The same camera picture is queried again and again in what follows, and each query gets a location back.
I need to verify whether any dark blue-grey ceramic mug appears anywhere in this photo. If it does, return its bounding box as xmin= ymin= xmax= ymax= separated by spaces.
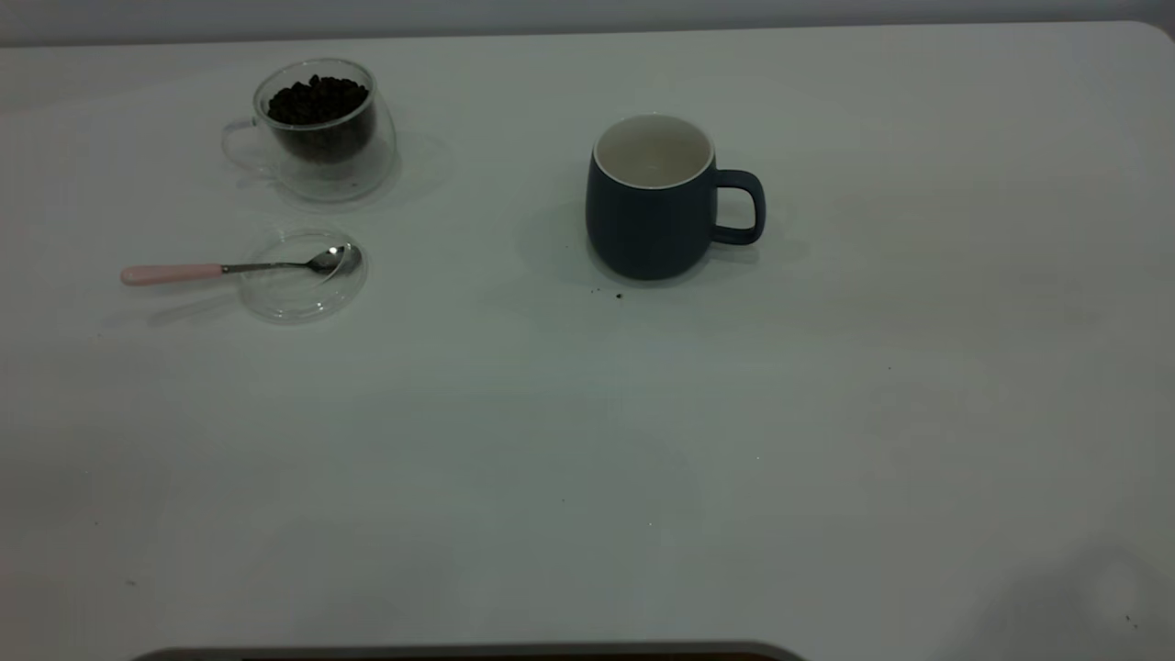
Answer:
xmin=585 ymin=112 xmax=767 ymax=282

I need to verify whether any pink-handled metal spoon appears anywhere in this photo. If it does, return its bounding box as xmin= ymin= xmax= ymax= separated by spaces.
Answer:
xmin=120 ymin=243 xmax=354 ymax=287

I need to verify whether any double-walled glass cup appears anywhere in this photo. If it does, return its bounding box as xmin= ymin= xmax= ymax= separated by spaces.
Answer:
xmin=220 ymin=57 xmax=398 ymax=204

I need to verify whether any dark coffee beans pile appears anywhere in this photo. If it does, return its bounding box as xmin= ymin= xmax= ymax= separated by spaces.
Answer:
xmin=266 ymin=73 xmax=375 ymax=164

